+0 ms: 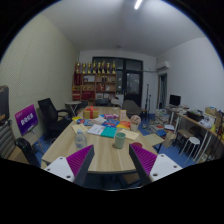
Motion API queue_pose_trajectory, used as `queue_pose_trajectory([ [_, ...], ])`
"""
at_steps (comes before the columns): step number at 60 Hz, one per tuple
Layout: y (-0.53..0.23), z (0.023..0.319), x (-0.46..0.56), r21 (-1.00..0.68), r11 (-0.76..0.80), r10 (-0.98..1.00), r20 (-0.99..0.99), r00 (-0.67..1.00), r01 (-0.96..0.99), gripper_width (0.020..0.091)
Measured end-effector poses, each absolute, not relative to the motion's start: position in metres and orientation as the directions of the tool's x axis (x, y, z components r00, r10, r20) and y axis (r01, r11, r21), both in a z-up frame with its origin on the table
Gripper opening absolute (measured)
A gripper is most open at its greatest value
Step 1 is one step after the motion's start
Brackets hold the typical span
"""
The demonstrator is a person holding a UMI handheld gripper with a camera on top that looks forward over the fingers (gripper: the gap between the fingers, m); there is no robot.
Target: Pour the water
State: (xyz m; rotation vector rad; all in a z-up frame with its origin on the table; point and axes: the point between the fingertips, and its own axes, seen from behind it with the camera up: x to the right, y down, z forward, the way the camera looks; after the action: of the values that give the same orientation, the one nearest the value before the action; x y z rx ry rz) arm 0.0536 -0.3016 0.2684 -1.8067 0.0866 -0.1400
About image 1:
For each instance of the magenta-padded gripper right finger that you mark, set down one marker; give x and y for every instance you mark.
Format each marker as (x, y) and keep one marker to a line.
(163, 166)

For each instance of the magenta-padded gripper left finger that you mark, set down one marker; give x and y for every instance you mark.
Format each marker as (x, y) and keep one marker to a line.
(63, 168)

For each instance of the clear plastic water bottle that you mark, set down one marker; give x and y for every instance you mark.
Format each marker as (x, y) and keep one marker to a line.
(80, 140)

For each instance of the brown paper bag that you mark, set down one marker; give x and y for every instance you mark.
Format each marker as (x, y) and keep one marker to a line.
(169, 139)

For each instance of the small low wooden table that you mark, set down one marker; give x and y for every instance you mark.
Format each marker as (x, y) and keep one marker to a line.
(153, 139)

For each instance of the flat round red coaster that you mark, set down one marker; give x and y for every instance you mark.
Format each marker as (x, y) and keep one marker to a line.
(137, 145)

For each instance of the white round stool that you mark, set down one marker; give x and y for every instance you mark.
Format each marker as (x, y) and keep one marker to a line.
(191, 142)

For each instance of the black mesh chair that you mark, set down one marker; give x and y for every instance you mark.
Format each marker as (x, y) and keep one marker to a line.
(26, 150)

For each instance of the pale yellow book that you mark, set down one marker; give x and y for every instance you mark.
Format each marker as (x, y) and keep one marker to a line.
(79, 128)

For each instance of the beige paper envelope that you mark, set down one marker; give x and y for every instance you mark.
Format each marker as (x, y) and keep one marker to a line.
(130, 134)

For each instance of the pale green cup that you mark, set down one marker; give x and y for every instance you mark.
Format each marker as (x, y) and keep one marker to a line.
(120, 140)

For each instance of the white booklet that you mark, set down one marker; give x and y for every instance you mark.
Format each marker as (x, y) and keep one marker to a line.
(96, 129)

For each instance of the small potted pink flowers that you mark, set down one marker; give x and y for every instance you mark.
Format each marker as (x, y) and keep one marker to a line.
(135, 121)

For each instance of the black office chair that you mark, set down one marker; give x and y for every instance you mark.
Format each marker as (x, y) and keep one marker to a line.
(50, 116)

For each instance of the cluttered side desk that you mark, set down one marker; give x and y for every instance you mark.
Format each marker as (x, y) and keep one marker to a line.
(200, 123)

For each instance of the orange book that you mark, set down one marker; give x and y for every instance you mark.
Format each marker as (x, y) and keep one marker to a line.
(124, 125)

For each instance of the teal book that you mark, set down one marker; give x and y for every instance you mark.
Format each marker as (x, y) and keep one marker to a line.
(109, 132)

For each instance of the yellow gift box red ribbon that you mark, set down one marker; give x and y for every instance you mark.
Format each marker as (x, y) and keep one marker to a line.
(90, 114)

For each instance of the purple sign board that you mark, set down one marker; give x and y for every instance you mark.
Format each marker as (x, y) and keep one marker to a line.
(26, 119)

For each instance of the small round white table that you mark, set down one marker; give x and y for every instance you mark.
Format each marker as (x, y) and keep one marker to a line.
(72, 105)

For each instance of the grey striped chair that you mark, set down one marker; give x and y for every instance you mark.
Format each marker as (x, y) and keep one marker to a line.
(6, 140)

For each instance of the blue book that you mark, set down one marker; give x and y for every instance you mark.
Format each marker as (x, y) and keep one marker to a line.
(110, 123)

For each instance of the small tan carton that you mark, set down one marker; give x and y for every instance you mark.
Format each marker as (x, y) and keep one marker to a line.
(123, 114)

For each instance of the grey padded chair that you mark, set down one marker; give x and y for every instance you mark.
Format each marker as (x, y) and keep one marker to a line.
(131, 107)

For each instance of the black computer monitor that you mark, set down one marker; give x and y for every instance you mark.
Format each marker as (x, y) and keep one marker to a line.
(175, 100)

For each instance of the black tripod stand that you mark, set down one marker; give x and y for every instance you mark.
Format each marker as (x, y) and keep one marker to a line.
(147, 100)

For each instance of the pink box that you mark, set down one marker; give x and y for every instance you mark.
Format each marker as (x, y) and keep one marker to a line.
(111, 116)

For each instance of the wooden shelf unit with trophies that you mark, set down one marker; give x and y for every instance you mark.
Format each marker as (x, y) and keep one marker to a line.
(95, 83)

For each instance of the dark glass door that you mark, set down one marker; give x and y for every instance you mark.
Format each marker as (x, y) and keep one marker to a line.
(131, 80)

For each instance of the white air conditioner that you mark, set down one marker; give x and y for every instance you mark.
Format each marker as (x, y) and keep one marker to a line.
(162, 65)

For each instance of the ceiling tube light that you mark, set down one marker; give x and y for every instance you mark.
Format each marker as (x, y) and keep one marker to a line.
(137, 4)

